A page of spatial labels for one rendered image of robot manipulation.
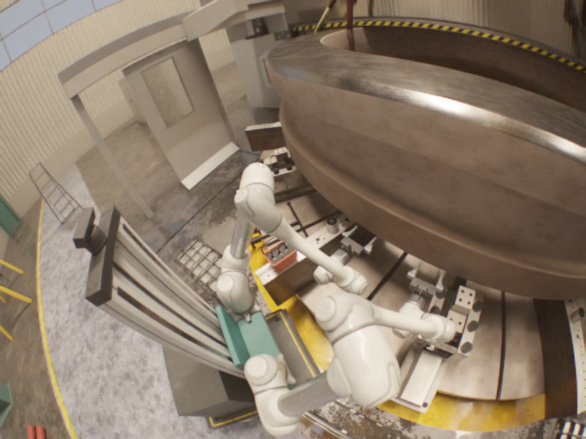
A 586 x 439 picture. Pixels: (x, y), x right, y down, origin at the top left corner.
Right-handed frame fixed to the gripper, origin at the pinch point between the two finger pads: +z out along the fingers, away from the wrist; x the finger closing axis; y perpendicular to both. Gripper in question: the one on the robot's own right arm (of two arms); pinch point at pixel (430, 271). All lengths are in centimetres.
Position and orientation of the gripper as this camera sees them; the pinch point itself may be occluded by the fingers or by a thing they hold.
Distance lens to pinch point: 133.9
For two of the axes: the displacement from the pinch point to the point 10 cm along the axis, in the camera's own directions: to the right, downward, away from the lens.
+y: 2.1, 6.7, 7.1
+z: 6.2, -6.6, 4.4
